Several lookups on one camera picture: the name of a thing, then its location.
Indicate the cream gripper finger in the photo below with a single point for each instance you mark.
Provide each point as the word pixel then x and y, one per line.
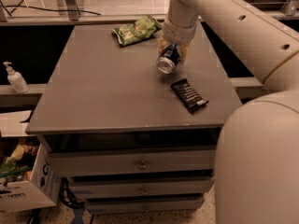
pixel 183 50
pixel 163 43

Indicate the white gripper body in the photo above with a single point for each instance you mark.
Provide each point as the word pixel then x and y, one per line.
pixel 177 34

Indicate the blue pepsi can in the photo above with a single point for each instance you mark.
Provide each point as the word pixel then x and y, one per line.
pixel 169 59

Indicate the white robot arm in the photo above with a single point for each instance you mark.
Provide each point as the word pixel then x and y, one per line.
pixel 257 157

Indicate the green chip bag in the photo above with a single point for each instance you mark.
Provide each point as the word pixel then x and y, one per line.
pixel 142 29

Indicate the black snack bar wrapper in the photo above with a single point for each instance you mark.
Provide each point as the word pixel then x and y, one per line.
pixel 187 94

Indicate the grey drawer cabinet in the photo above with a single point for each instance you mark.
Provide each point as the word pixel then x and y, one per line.
pixel 104 97

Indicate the top cabinet drawer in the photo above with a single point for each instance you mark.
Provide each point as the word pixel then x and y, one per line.
pixel 134 161

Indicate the cabinet drawer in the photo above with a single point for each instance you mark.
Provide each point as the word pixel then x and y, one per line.
pixel 149 205
pixel 140 187
pixel 134 161

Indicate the white pump bottle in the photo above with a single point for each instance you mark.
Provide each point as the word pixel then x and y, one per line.
pixel 15 78

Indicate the middle cabinet drawer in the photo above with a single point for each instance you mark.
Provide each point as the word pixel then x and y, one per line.
pixel 140 187

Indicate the bottom cabinet drawer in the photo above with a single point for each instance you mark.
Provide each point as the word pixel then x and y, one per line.
pixel 149 205

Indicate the white cardboard box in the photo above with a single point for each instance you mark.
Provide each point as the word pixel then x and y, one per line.
pixel 27 180

